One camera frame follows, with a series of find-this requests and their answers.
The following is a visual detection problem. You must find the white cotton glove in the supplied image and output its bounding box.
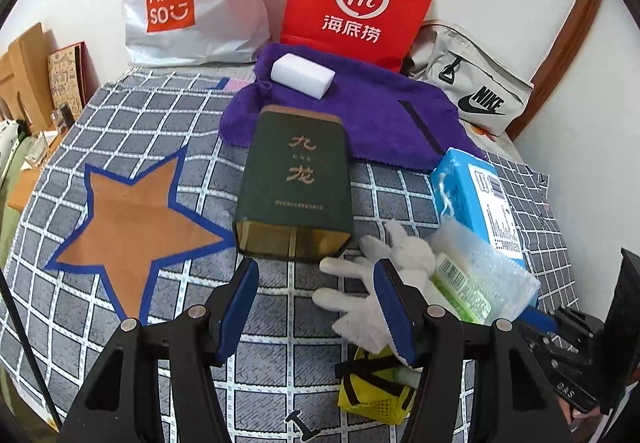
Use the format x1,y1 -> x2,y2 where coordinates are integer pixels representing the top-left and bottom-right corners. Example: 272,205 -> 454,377
312,220 -> 436,354

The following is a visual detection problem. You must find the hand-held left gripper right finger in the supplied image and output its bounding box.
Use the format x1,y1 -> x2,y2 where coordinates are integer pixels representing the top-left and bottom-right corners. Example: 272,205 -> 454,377
375,259 -> 576,443

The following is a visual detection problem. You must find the brown cardboard box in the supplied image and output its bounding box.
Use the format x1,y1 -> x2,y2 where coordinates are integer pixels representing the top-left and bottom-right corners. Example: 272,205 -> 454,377
0,22 -> 56,134

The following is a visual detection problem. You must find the white sponge block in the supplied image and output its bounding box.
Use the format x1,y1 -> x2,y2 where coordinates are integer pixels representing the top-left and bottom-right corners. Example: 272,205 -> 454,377
271,54 -> 335,100

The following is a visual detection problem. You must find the clear bubble wrap bag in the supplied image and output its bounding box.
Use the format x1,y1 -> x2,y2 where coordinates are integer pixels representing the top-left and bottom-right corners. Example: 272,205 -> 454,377
430,218 -> 541,324

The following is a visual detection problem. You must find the beige waist bag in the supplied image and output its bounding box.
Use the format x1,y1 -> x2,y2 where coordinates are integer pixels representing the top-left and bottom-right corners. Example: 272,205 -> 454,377
402,20 -> 535,131

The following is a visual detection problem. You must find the small green labelled packet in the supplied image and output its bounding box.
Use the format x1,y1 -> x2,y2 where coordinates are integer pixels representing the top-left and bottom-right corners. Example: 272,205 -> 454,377
432,253 -> 493,324

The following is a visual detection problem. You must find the yellow mesh pouch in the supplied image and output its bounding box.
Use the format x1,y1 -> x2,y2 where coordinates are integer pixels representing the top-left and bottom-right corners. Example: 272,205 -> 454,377
337,345 -> 418,426

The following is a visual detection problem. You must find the black cable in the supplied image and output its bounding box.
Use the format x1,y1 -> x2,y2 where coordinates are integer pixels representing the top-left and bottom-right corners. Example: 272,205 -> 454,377
0,268 -> 56,424

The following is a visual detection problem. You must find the dark green tin box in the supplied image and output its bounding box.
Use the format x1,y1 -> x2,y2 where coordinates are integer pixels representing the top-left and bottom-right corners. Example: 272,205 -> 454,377
232,106 -> 355,264

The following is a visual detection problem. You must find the illustrated book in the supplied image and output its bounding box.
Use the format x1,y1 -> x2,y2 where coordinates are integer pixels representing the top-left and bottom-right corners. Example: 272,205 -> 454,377
47,42 -> 93,124

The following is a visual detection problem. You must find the blue tissue pack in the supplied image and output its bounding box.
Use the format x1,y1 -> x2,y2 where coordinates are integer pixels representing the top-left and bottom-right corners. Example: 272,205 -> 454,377
431,148 -> 541,309

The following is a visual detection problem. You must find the wooden bed frame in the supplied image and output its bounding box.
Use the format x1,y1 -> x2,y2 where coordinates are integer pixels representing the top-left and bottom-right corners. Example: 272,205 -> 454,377
510,0 -> 608,141

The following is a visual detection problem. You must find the purple towel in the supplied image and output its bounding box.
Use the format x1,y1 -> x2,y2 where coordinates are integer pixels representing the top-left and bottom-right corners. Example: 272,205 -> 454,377
219,43 -> 488,174

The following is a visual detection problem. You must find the grey checked star-print blanket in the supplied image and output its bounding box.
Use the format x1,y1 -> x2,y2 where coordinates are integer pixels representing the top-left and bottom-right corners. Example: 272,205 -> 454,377
0,66 -> 551,443

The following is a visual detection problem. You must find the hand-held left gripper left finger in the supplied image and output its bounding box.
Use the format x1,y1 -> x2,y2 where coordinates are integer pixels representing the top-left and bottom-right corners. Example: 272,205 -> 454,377
60,259 -> 259,443

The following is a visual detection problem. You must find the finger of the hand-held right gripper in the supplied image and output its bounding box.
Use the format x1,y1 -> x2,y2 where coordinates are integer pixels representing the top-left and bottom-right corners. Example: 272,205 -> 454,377
517,307 -> 601,339
522,328 -> 596,374

